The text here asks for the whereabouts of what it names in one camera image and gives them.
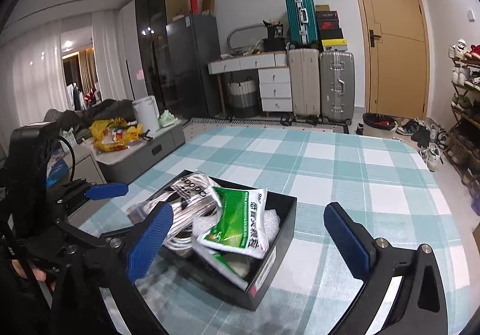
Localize wooden shoe rack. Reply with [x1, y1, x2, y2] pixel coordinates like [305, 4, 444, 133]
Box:
[447, 38, 479, 191]

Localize white bubble wrap piece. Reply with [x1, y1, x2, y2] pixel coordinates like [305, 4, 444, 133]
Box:
[192, 210, 280, 243]

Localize teal checkered tablecloth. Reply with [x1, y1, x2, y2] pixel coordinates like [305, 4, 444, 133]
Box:
[82, 127, 472, 334]

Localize silver white medicine packet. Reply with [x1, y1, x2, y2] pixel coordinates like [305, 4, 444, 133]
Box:
[192, 241, 253, 291]

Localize black glass cabinet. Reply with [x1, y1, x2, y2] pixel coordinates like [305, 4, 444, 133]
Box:
[134, 0, 188, 112]

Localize beige suitcase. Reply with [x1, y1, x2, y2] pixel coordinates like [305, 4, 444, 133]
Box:
[287, 49, 320, 116]

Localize silver aluminium suitcase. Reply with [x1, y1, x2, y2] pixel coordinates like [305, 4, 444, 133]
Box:
[319, 51, 356, 125]

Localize black cardboard box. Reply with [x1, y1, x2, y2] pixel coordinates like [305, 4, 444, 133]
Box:
[160, 192, 297, 311]

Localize white shoelaces zip bag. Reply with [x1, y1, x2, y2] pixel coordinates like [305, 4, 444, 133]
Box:
[137, 172, 222, 257]

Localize teal suitcase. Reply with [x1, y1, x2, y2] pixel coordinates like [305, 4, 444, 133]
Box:
[285, 0, 319, 47]

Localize white drawer desk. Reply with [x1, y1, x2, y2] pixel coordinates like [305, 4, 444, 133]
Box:
[208, 51, 293, 113]

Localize person's left hand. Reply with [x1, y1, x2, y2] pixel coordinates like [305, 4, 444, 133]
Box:
[11, 259, 56, 292]

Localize white air purifier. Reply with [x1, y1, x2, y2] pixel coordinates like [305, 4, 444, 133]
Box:
[132, 95, 160, 136]

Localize white sheer curtain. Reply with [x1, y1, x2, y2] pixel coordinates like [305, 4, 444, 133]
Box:
[1, 10, 128, 143]

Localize black camera cable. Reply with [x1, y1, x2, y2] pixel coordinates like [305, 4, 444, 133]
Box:
[52, 134, 77, 182]

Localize grey low cabinet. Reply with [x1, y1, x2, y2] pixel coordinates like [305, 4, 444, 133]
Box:
[94, 120, 185, 184]

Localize woven laundry basket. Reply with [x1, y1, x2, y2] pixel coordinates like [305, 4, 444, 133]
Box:
[228, 77, 260, 118]

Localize stacked shoe boxes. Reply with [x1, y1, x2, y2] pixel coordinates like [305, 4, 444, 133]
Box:
[315, 5, 347, 52]

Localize dark grey refrigerator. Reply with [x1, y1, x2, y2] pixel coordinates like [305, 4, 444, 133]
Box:
[167, 14, 221, 118]

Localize green white medicine packet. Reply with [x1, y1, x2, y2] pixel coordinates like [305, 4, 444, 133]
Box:
[197, 187, 269, 259]

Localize yellow plastic bag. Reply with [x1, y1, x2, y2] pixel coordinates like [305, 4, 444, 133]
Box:
[89, 117, 143, 153]

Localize wooden yellow door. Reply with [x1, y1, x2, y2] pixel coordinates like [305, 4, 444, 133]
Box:
[358, 0, 430, 118]

